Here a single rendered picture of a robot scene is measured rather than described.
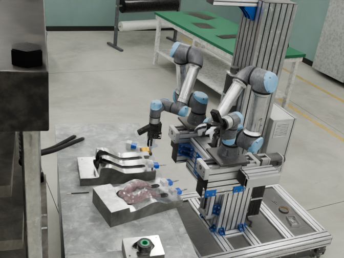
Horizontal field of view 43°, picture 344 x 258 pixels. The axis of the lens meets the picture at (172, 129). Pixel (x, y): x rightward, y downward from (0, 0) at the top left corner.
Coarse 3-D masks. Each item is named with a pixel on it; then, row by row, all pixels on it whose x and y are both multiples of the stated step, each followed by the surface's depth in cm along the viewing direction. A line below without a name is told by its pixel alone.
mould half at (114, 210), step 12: (132, 180) 277; (156, 180) 288; (96, 192) 259; (108, 192) 261; (156, 192) 275; (168, 192) 277; (96, 204) 262; (108, 204) 250; (120, 204) 252; (132, 204) 259; (144, 204) 258; (156, 204) 262; (168, 204) 268; (180, 204) 274; (108, 216) 249; (120, 216) 250; (132, 216) 255; (144, 216) 261
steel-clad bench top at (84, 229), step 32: (64, 128) 348; (96, 128) 354; (128, 128) 361; (64, 160) 306; (64, 192) 273; (64, 224) 247; (96, 224) 250; (128, 224) 254; (160, 224) 257; (96, 256) 228; (192, 256) 237
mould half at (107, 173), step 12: (108, 156) 294; (120, 156) 304; (132, 156) 306; (84, 168) 289; (96, 168) 291; (108, 168) 281; (120, 168) 288; (144, 168) 293; (84, 180) 280; (96, 180) 283; (108, 180) 285; (120, 180) 288; (144, 180) 293
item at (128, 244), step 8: (128, 240) 232; (136, 240) 233; (152, 240) 234; (128, 248) 226; (136, 248) 230; (152, 248) 230; (160, 248) 229; (128, 256) 221; (136, 256) 222; (144, 256) 223; (152, 256) 224; (160, 256) 226
